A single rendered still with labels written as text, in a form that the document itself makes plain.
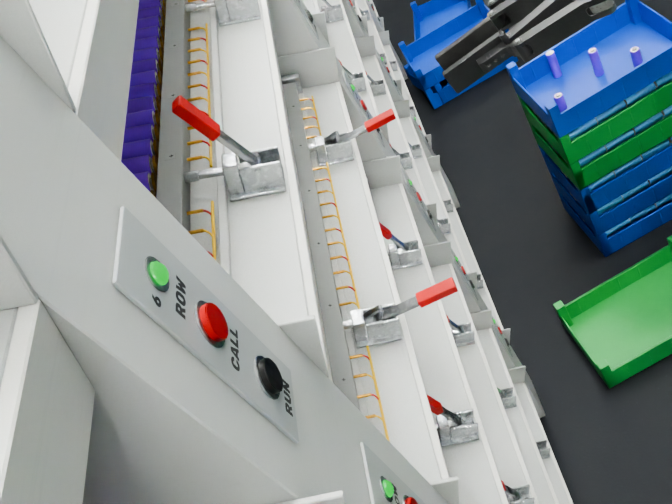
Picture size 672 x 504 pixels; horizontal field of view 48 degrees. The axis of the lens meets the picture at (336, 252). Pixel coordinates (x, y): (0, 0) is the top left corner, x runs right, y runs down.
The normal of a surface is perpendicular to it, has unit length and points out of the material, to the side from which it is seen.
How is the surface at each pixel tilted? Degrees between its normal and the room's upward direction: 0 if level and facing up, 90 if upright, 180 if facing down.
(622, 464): 0
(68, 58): 20
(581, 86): 0
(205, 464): 90
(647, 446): 0
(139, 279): 90
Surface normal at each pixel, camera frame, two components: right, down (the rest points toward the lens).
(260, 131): -0.13, -0.71
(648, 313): -0.47, -0.60
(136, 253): 0.87, -0.43
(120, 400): 0.14, 0.68
